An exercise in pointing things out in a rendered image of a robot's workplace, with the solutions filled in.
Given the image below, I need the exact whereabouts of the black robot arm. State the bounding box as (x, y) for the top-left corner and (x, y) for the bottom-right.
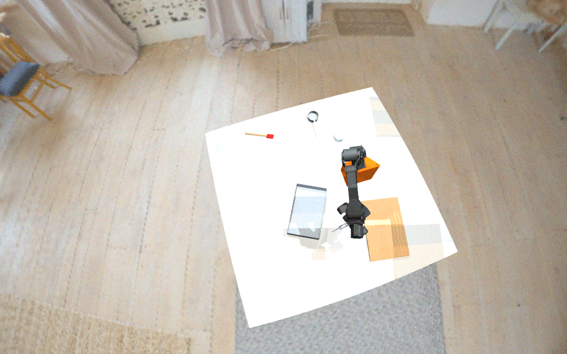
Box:
(341, 146), (371, 239)

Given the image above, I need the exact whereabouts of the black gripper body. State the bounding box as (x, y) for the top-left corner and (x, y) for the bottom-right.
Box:
(337, 203), (368, 235)

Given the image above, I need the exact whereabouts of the small grey cylinder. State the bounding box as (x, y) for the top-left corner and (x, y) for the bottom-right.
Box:
(334, 131), (344, 142)

